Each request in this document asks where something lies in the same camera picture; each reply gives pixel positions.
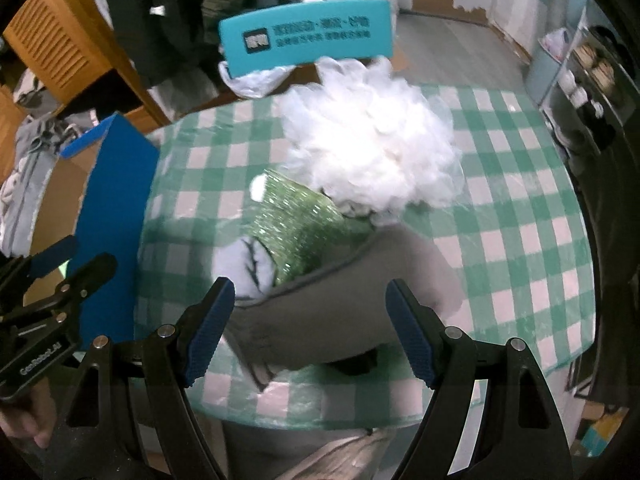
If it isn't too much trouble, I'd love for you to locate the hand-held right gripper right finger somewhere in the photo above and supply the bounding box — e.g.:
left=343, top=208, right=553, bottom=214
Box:
left=385, top=279, right=573, bottom=480

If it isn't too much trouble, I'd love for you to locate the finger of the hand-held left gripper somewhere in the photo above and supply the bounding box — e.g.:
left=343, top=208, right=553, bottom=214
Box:
left=56, top=252, right=119, bottom=307
left=27, top=234, right=82, bottom=277

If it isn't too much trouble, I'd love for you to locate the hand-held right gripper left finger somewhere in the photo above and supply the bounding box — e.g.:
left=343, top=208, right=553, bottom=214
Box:
left=44, top=276, right=236, bottom=480

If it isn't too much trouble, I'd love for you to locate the blue cardboard box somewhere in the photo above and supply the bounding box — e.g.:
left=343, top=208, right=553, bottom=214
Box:
left=30, top=112, right=161, bottom=356

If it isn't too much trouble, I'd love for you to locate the white mesh bath sponge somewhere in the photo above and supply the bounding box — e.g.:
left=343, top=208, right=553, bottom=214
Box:
left=277, top=57, right=463, bottom=226

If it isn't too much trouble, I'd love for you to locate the person's left hand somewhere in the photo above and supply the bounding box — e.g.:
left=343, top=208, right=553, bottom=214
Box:
left=0, top=377, right=58, bottom=447

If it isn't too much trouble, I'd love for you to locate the pile of grey clothes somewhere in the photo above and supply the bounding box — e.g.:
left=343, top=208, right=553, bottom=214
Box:
left=0, top=110, right=101, bottom=256

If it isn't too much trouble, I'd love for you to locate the green glitter sponge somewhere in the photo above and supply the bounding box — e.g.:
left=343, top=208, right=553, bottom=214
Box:
left=250, top=170, right=376, bottom=288

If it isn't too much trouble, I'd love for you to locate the wooden louvered cabinet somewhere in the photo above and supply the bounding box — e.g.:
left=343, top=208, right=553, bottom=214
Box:
left=2, top=0, right=173, bottom=128

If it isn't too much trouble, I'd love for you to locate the small teal carton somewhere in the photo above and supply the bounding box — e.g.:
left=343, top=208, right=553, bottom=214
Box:
left=575, top=405, right=631, bottom=461

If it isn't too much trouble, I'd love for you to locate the black hanging jacket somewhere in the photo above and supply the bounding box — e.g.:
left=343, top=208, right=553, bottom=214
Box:
left=97, top=0, right=226, bottom=91

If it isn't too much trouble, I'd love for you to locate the clear plastic bag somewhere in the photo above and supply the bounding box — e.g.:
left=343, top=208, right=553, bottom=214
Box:
left=218, top=57, right=371, bottom=97

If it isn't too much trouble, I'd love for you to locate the teal cardboard box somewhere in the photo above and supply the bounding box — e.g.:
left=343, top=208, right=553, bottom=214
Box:
left=218, top=0, right=396, bottom=81

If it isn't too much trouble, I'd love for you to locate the shoe rack with shoes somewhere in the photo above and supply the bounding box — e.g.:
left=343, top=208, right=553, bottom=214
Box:
left=540, top=10, right=640, bottom=161

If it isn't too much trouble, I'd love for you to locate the white plastic bag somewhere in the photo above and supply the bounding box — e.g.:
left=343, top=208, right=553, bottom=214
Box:
left=542, top=27, right=571, bottom=56

